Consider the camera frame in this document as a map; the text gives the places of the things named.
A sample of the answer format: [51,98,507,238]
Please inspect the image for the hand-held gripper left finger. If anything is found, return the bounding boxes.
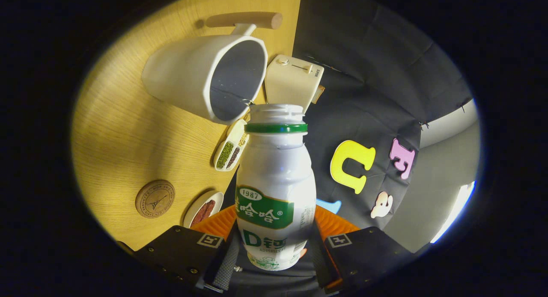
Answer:
[128,205,240,294]

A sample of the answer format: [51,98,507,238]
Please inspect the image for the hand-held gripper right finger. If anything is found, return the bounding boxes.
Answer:
[308,205,415,294]

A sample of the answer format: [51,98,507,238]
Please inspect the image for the round wooden coaster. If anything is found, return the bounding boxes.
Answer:
[135,180,176,219]

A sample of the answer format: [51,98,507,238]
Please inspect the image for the white juice bottle green label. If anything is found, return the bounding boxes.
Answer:
[235,104,317,272]

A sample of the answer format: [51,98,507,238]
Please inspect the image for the white cup wooden handle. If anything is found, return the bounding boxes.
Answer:
[141,12,283,125]

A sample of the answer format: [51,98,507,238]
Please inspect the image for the white round plate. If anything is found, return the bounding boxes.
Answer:
[183,191,224,229]

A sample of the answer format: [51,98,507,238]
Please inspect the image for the white divided bean dish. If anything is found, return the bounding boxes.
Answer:
[213,119,250,172]

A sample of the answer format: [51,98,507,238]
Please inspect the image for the wooden table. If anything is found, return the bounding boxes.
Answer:
[71,0,303,251]

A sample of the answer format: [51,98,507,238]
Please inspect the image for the cream toaster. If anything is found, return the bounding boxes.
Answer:
[264,54,325,114]

